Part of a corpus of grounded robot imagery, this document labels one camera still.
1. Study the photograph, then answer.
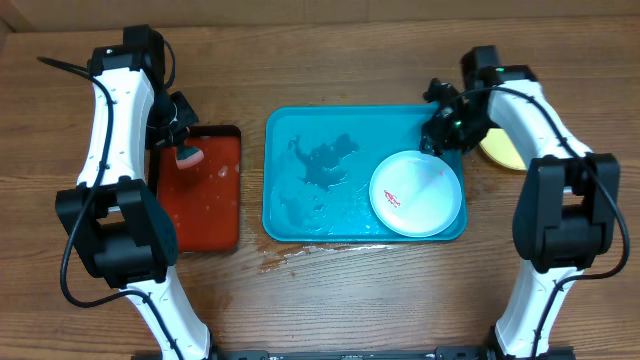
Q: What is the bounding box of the yellow-green plate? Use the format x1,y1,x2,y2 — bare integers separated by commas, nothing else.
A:
480,128,526,171

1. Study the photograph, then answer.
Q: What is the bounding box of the orange green scrub sponge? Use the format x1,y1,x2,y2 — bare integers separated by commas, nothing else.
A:
176,144,204,169

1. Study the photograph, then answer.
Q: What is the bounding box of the light blue plate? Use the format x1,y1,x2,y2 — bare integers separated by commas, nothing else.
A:
369,151,462,238

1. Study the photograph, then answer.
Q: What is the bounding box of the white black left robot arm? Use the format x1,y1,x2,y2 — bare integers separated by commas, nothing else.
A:
44,40,215,359

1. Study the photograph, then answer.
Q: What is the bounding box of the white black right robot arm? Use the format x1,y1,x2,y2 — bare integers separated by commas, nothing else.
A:
420,65,630,359

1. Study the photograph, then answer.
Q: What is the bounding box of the black tray with red water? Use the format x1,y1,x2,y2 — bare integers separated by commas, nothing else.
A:
148,125,241,253

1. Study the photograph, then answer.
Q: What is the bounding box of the teal plastic serving tray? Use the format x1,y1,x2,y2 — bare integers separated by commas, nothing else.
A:
262,105,435,243

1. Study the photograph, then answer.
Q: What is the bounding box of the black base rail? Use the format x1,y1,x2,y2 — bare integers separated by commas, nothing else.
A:
130,345,576,360

